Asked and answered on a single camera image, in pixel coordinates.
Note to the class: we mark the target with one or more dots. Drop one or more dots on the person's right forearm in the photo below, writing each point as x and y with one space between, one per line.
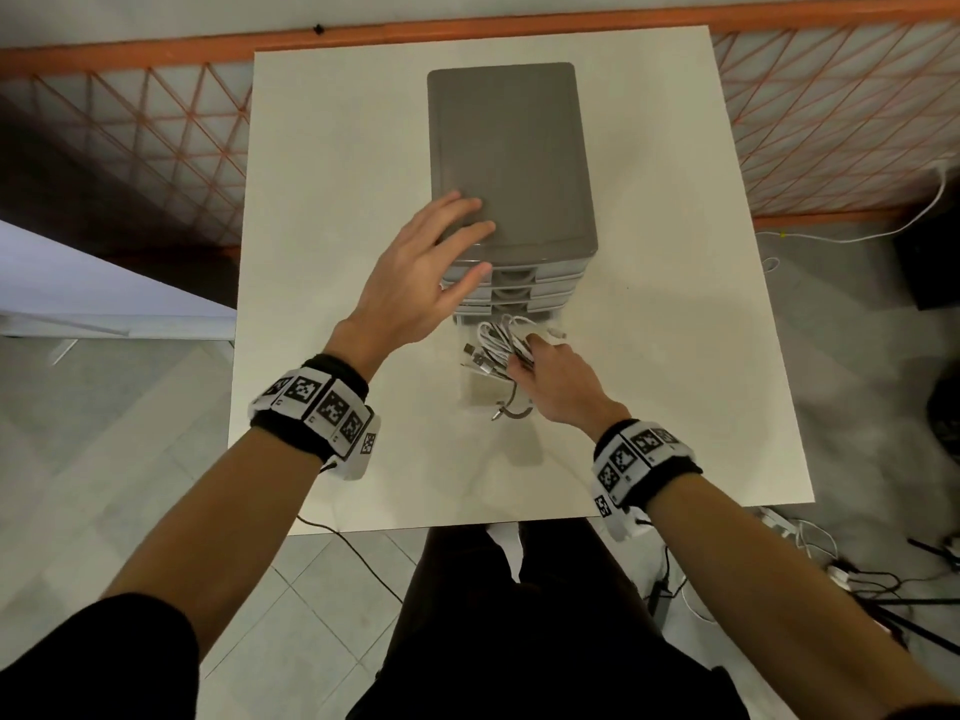
765 592

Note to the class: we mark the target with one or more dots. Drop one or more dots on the white panel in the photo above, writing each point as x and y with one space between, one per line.
90 292

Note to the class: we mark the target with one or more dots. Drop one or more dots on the black box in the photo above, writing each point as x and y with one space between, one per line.
930 258

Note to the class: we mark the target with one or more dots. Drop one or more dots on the person's left little finger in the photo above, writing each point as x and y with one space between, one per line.
435 208

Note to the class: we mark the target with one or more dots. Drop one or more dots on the wristband with marker tags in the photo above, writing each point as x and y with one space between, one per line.
322 412
637 464

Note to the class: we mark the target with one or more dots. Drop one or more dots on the person's left thumb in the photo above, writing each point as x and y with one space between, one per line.
466 293

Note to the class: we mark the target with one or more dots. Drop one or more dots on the person's black left sleeve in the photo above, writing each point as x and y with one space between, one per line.
97 659

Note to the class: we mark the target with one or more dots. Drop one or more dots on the person's right fingers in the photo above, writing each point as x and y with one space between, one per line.
534 352

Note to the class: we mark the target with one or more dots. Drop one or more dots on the person's black trousers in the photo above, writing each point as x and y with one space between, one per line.
540 637

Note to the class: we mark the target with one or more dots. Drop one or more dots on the left wristband with marker tags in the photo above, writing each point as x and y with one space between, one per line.
322 412

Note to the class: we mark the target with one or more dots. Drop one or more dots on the person's left forearm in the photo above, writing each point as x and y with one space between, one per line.
225 532

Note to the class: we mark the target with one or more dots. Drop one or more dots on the person's left hand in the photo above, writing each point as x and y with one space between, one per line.
405 292

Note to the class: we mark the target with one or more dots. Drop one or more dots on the person's right hand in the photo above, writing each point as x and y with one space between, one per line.
562 389

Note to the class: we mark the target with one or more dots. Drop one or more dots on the person's left middle finger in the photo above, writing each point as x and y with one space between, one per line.
469 239

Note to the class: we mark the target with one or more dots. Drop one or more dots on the right wristband with marker tags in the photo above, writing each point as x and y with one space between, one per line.
637 464

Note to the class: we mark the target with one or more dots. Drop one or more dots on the black tripod legs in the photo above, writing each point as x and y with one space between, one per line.
907 614

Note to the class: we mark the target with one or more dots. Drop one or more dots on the gray plastic drawer unit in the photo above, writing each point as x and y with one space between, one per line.
510 157

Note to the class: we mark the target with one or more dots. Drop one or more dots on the white power strip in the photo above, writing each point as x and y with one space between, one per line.
776 521

